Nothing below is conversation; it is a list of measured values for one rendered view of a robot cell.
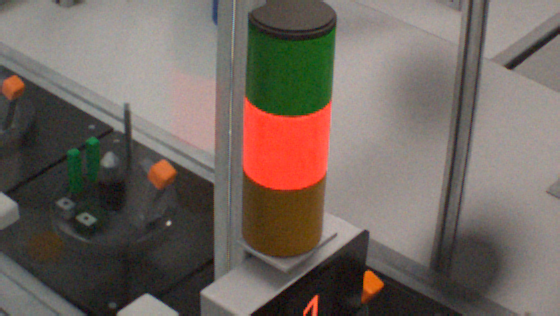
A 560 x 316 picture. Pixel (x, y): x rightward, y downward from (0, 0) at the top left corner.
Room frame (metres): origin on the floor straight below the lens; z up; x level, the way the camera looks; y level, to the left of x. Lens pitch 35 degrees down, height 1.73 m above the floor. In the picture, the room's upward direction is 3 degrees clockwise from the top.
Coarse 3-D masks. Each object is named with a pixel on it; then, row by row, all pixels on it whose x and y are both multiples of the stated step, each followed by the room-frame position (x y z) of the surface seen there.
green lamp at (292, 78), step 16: (256, 32) 0.58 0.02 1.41; (256, 48) 0.58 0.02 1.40; (272, 48) 0.57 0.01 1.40; (288, 48) 0.57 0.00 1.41; (304, 48) 0.57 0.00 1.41; (320, 48) 0.58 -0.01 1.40; (256, 64) 0.58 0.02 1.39; (272, 64) 0.57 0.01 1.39; (288, 64) 0.57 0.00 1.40; (304, 64) 0.57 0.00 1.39; (320, 64) 0.58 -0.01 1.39; (256, 80) 0.58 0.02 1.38; (272, 80) 0.57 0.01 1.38; (288, 80) 0.57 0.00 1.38; (304, 80) 0.57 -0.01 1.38; (320, 80) 0.58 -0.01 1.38; (256, 96) 0.58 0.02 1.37; (272, 96) 0.57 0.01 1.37; (288, 96) 0.57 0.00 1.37; (304, 96) 0.57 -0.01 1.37; (320, 96) 0.58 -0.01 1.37; (272, 112) 0.57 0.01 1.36; (288, 112) 0.57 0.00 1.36; (304, 112) 0.57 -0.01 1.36
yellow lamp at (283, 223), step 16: (256, 192) 0.57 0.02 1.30; (272, 192) 0.57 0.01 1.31; (288, 192) 0.57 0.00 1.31; (304, 192) 0.57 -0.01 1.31; (320, 192) 0.58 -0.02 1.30; (256, 208) 0.57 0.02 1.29; (272, 208) 0.57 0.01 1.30; (288, 208) 0.57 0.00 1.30; (304, 208) 0.57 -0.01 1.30; (320, 208) 0.58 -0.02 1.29; (256, 224) 0.57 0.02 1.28; (272, 224) 0.57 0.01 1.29; (288, 224) 0.57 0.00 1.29; (304, 224) 0.57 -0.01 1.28; (320, 224) 0.59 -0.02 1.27; (256, 240) 0.57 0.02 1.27; (272, 240) 0.57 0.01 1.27; (288, 240) 0.57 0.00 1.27; (304, 240) 0.57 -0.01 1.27; (288, 256) 0.57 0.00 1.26
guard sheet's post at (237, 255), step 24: (240, 0) 0.60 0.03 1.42; (264, 0) 0.60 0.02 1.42; (240, 24) 0.60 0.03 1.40; (240, 48) 0.60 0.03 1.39; (240, 72) 0.60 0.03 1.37; (240, 96) 0.60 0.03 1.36; (240, 120) 0.60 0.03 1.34; (240, 144) 0.60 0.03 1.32; (240, 168) 0.60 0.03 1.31; (240, 192) 0.60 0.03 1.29; (240, 216) 0.60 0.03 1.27
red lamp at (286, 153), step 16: (256, 112) 0.58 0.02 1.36; (320, 112) 0.58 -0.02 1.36; (256, 128) 0.58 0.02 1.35; (272, 128) 0.57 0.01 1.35; (288, 128) 0.57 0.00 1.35; (304, 128) 0.57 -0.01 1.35; (320, 128) 0.58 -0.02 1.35; (256, 144) 0.58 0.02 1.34; (272, 144) 0.57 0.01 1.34; (288, 144) 0.57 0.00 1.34; (304, 144) 0.57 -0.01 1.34; (320, 144) 0.58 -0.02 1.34; (256, 160) 0.58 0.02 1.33; (272, 160) 0.57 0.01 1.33; (288, 160) 0.57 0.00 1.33; (304, 160) 0.57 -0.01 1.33; (320, 160) 0.58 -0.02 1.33; (256, 176) 0.58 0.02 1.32; (272, 176) 0.57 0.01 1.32; (288, 176) 0.57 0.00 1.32; (304, 176) 0.57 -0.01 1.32; (320, 176) 0.58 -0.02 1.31
